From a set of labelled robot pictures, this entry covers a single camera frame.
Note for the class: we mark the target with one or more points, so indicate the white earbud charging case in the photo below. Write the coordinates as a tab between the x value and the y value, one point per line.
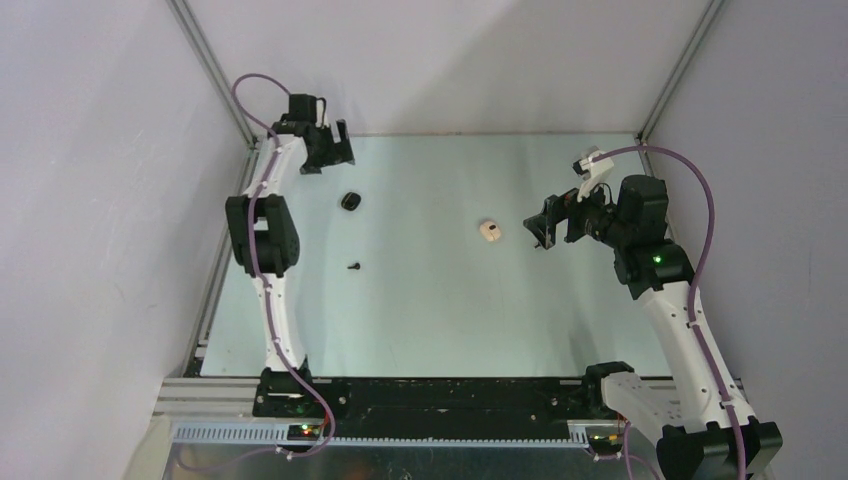
490	231

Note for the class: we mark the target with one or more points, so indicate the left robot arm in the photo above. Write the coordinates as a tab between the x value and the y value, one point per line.
264	238

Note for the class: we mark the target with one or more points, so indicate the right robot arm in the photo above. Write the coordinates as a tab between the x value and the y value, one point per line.
712	432

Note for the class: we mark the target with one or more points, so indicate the black earbud charging case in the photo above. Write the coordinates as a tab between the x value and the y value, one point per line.
350	201

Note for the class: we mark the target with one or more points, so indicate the left aluminium frame post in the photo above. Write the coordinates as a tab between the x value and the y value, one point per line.
197	40

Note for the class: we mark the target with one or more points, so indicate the right aluminium frame post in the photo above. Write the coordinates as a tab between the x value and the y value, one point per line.
703	27

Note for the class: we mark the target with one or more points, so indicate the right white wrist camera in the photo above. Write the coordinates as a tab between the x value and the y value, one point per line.
593	172

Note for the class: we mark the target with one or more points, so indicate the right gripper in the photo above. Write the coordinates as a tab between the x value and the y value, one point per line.
543	225

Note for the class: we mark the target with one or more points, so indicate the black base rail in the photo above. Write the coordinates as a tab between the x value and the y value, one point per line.
441	409

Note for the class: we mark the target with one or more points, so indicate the aluminium frame post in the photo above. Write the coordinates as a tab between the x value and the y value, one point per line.
197	40
703	27

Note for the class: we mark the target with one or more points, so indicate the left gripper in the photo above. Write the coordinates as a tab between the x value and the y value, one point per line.
339	152

